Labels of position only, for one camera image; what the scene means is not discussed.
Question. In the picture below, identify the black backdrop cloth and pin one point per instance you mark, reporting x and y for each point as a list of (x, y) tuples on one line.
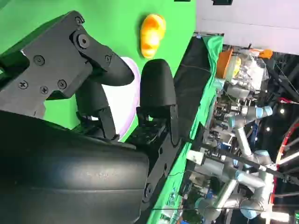
[(194, 81)]

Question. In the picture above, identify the long orange white bread roll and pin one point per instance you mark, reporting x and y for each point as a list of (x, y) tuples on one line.
[(152, 35)]

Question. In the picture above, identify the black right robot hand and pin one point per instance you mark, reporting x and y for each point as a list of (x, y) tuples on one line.
[(70, 177)]

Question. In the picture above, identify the lilac plate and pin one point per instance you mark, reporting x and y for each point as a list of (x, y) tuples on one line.
[(121, 100)]

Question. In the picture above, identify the red curved frame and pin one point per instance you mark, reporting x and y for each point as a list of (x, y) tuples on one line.
[(283, 140)]

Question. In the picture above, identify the orange container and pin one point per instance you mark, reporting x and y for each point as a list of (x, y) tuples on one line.
[(224, 63)]

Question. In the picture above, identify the green table cloth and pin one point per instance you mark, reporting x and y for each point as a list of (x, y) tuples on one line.
[(116, 23)]

